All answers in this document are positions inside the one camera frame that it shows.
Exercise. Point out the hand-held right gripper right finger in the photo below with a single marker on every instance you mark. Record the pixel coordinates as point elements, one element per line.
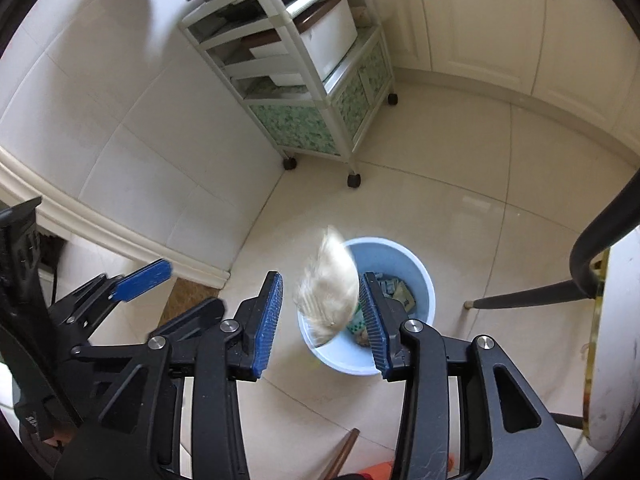
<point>377,330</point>

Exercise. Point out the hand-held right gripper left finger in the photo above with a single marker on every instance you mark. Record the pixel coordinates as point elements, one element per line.
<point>265,330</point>

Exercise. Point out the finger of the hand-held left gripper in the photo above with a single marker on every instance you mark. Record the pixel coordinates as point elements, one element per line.
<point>185,320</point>
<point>142,280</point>

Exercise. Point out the light blue trash bin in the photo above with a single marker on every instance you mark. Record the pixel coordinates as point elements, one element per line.
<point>342,357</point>

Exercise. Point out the clear plastic bag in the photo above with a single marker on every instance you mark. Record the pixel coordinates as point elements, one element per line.
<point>327,290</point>

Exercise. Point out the green snack packet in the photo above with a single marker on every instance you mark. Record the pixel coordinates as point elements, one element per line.
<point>400,295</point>

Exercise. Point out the brown wooden stick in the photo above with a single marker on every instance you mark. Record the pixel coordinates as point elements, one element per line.
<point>340,455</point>

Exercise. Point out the orange object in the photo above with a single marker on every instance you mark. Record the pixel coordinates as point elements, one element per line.
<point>377,471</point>

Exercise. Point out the white rolling storage cart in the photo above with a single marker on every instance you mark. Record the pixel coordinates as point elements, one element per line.
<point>300,125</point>

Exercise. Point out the round white marble table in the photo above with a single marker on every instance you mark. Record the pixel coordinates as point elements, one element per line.
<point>615,360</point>

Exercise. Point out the white storage box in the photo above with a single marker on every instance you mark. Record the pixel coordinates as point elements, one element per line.
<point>325,40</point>

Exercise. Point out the cream lower cabinets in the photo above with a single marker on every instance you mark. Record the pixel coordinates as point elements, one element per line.
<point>500,25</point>

